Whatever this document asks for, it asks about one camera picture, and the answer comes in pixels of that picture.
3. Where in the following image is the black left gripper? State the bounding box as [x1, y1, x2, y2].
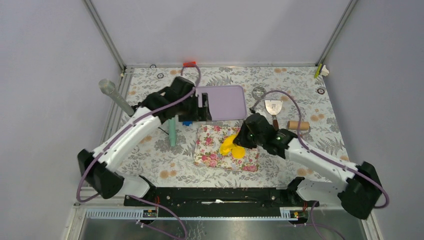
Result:
[178, 93, 212, 123]

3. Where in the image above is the floral rectangular tray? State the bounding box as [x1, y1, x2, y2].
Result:
[194, 125, 259, 172]

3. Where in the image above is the round yellow dough wrapper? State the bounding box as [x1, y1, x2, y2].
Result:
[231, 145, 246, 159]

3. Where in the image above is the metal spatula wooden handle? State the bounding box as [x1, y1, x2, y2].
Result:
[264, 99, 283, 130]

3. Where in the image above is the yellow dough piece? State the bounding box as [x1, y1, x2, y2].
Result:
[219, 134, 237, 156]

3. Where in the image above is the wooden dough roller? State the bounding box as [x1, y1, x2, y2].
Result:
[287, 120, 311, 132]

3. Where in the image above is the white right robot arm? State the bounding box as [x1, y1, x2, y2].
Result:
[233, 113, 384, 220]

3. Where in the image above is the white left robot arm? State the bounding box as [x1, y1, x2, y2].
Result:
[77, 76, 211, 206]

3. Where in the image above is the floral tablecloth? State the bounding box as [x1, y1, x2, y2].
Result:
[119, 67, 349, 188]

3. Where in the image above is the purple plastic tray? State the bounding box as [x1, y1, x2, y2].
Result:
[195, 85, 248, 121]

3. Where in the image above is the red block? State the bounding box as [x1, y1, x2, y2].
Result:
[182, 61, 197, 68]

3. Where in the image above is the black mini tripod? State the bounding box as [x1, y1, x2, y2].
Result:
[130, 107, 168, 137]

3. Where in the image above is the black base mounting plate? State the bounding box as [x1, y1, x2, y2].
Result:
[123, 187, 314, 218]

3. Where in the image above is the white yellow corner clip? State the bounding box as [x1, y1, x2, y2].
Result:
[314, 63, 330, 79]

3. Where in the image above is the silver microphone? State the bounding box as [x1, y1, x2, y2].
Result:
[98, 78, 135, 117]

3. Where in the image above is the teal handled tool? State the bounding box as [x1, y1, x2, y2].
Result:
[168, 117, 177, 147]

